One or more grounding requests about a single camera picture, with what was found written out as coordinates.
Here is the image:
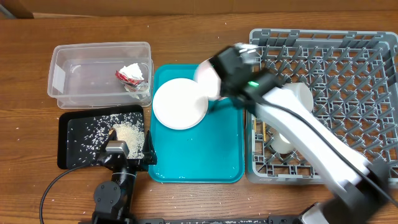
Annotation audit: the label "pink plate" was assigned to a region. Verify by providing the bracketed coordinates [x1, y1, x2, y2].
[152, 78, 208, 130]

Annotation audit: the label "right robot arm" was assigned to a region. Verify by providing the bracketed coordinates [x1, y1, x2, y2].
[196, 43, 397, 223]

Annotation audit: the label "rice food scraps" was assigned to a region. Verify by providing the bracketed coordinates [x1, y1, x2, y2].
[66, 112, 145, 167]

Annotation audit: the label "wooden chopstick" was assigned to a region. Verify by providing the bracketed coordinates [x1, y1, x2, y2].
[262, 122, 267, 142]
[252, 117, 257, 134]

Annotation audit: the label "grey dishwasher rack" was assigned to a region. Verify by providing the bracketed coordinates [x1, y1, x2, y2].
[249, 29, 397, 187]

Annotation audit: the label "black bar at table edge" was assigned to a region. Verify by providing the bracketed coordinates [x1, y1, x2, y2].
[132, 215, 302, 224]

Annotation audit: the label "white napkin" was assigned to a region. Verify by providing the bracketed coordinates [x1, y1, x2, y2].
[119, 63, 144, 80]

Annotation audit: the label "pink bowl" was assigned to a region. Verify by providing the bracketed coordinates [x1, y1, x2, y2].
[193, 60, 224, 101]

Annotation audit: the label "white paper cup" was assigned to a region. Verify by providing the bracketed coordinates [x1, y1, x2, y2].
[271, 133, 294, 154]

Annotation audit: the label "grey bowl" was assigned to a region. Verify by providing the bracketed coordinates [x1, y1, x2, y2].
[284, 82, 313, 112]

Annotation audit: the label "clear plastic bin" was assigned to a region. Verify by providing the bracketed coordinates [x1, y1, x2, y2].
[47, 42, 154, 109]

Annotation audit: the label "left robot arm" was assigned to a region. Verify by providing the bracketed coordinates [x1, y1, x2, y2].
[91, 130, 157, 224]

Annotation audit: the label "red snack wrapper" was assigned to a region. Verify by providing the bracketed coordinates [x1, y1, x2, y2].
[115, 71, 149, 92]

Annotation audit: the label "teal plastic tray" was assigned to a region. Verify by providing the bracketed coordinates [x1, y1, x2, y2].
[147, 63, 246, 184]

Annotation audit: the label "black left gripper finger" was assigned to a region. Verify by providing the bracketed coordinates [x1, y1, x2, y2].
[99, 129, 117, 154]
[142, 131, 157, 165]

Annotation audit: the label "black food waste tray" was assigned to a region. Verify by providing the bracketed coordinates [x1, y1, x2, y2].
[57, 105, 145, 169]

